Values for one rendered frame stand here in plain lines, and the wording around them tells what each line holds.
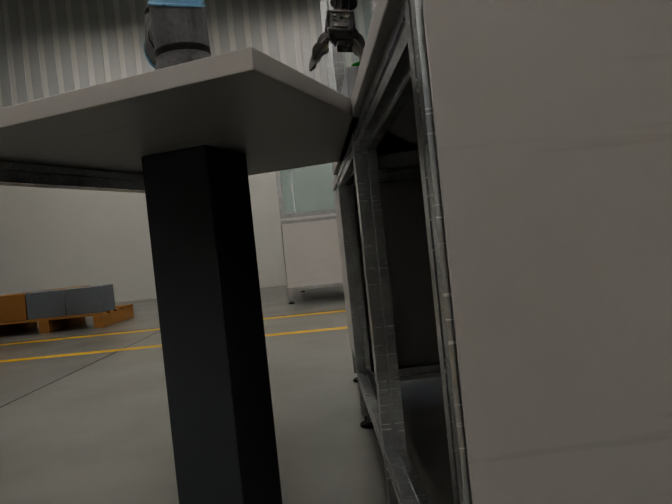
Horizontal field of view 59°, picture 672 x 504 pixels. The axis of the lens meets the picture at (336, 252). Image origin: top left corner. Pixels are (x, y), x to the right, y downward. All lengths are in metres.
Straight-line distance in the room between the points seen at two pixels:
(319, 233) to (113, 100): 5.46
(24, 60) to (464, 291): 10.63
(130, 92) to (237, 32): 9.11
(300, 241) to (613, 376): 5.82
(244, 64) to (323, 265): 5.55
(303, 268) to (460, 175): 5.82
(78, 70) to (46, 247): 2.81
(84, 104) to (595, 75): 0.65
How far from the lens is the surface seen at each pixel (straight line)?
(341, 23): 1.61
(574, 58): 0.54
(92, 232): 10.15
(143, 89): 0.85
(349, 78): 1.25
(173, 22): 1.35
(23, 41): 11.06
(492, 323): 0.50
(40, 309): 6.65
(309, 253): 6.28
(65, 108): 0.94
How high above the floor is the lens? 0.61
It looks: 1 degrees down
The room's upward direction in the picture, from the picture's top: 6 degrees counter-clockwise
